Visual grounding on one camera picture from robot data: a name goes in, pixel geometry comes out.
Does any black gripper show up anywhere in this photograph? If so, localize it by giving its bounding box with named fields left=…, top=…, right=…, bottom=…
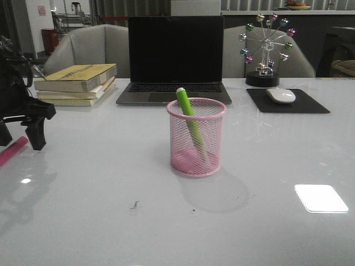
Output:
left=0, top=35, right=56, bottom=151

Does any pink marker pen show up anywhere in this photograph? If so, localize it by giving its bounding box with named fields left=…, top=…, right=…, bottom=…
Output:
left=1, top=136, right=28, bottom=166

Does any green marker pen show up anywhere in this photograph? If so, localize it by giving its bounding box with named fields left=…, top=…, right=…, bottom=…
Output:
left=176, top=87, right=208, bottom=162

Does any pink mesh pen holder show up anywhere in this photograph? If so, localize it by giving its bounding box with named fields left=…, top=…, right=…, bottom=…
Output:
left=166, top=98, right=226, bottom=177

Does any middle cream book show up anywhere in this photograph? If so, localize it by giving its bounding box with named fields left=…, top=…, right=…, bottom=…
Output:
left=37, top=77, right=115, bottom=100

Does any cream book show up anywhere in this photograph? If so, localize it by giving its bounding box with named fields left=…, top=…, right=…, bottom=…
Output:
left=37, top=77, right=115, bottom=100
left=39, top=83, right=114, bottom=106

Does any bottom cream book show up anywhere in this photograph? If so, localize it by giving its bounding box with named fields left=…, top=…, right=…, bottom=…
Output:
left=39, top=83, right=114, bottom=106

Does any top yellow book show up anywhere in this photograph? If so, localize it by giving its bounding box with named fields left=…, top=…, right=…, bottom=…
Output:
left=34, top=63, right=117, bottom=93

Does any red bin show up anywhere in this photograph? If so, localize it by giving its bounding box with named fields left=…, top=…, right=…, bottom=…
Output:
left=41, top=28, right=59, bottom=55

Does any left grey armchair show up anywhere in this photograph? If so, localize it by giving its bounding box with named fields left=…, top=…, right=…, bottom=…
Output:
left=43, top=24, right=130, bottom=78

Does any grey armchair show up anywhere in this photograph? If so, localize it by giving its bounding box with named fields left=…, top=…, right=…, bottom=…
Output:
left=43, top=24, right=130, bottom=78
left=222, top=25, right=315, bottom=78

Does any grey laptop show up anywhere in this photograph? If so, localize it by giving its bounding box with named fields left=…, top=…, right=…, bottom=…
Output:
left=116, top=16, right=232, bottom=106

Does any right grey armchair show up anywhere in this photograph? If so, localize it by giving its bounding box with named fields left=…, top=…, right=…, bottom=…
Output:
left=222, top=25, right=315, bottom=78

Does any ferris wheel desk ornament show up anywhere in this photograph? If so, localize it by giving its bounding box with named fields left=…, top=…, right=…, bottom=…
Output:
left=239, top=12, right=296, bottom=88

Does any white computer mouse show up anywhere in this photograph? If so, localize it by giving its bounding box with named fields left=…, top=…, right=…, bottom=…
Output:
left=266, top=88, right=296, bottom=104

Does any black mouse pad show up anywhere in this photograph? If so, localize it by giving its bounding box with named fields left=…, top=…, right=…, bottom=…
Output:
left=247, top=89, right=330, bottom=114

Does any fruit bowl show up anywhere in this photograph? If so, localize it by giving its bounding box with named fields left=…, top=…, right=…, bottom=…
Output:
left=285, top=0, right=311, bottom=11

